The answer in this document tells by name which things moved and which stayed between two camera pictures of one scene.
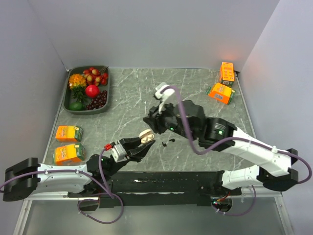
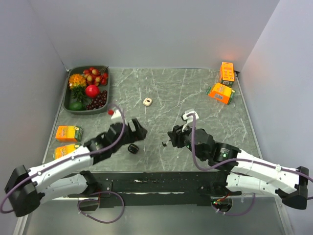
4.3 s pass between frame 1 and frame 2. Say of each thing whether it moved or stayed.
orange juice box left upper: stayed
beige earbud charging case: moved
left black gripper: moved
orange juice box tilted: stayed
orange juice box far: stayed
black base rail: stayed
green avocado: stayed
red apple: stayed
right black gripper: moved
